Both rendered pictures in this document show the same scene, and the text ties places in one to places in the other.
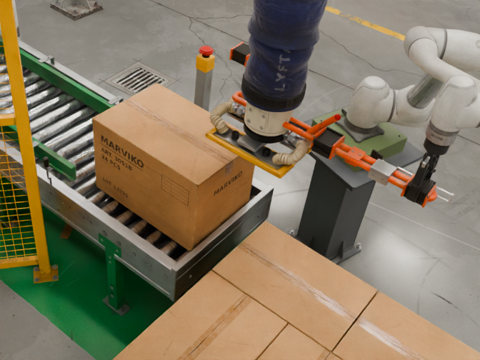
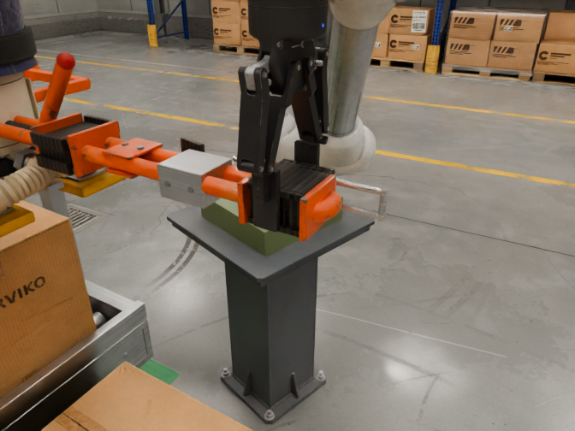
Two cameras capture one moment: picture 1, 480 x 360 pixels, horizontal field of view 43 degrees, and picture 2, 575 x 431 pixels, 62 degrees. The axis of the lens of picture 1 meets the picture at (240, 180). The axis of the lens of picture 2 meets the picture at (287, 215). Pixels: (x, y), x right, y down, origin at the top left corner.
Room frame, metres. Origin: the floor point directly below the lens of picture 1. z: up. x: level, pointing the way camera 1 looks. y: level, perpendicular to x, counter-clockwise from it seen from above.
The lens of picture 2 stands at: (1.06, -0.58, 1.50)
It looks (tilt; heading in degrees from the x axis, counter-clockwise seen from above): 28 degrees down; 359
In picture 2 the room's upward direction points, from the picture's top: straight up
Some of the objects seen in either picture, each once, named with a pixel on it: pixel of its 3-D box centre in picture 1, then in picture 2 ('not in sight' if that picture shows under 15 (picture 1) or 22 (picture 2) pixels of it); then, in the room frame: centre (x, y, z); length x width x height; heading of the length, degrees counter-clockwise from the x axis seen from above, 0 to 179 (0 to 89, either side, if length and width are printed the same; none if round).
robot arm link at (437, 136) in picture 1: (441, 131); not in sight; (1.55, -0.58, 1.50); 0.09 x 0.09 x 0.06
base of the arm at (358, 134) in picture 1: (358, 121); not in sight; (2.47, -0.52, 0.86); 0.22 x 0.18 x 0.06; 39
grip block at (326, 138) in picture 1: (327, 142); (79, 143); (1.72, -0.28, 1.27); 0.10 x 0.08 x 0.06; 150
